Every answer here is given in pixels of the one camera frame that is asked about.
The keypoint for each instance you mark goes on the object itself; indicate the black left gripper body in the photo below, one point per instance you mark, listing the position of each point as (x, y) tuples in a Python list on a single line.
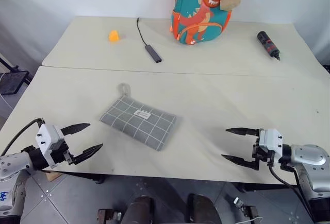
[(60, 153)]

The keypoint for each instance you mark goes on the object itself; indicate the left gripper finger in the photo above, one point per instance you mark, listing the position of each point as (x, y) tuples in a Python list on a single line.
[(87, 152), (74, 128)]

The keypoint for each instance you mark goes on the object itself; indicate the small dark brown block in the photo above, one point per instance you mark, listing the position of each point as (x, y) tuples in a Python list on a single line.
[(107, 215), (251, 211)]

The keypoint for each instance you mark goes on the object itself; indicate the black red electric screwdriver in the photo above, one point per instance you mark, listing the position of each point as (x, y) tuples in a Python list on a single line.
[(268, 43)]

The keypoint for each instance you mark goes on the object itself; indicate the teal dinosaur backpack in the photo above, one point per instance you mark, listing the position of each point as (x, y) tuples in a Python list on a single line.
[(198, 20)]

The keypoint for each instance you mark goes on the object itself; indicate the black table leg frame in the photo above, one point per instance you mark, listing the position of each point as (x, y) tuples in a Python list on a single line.
[(99, 178), (260, 186)]

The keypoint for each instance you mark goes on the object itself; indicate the black metal rack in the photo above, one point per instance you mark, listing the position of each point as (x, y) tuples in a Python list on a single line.
[(11, 82)]

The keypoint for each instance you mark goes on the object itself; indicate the dark rounded shape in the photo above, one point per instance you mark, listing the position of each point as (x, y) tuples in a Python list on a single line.
[(201, 209), (139, 211)]

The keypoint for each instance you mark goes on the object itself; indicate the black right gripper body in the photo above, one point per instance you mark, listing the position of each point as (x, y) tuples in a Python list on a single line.
[(261, 155)]

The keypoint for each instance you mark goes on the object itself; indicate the small wooden block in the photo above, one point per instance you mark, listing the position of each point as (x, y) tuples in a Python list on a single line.
[(52, 176)]

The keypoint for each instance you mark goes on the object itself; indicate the grey checked fabric pouch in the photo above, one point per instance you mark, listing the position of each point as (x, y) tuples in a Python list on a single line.
[(139, 123)]

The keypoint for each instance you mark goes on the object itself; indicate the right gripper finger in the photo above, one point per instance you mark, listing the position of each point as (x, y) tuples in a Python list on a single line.
[(239, 161), (243, 130)]

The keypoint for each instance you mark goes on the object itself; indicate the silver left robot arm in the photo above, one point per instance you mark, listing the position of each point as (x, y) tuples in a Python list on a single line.
[(15, 161)]

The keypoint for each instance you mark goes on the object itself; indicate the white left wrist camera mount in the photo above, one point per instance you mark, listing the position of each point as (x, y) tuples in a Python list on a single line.
[(47, 136)]

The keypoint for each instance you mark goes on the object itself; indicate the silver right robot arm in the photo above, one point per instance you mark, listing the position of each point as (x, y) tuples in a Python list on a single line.
[(309, 157)]

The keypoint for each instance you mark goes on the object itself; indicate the small orange plastic object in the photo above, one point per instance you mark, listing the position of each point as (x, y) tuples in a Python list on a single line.
[(113, 36)]

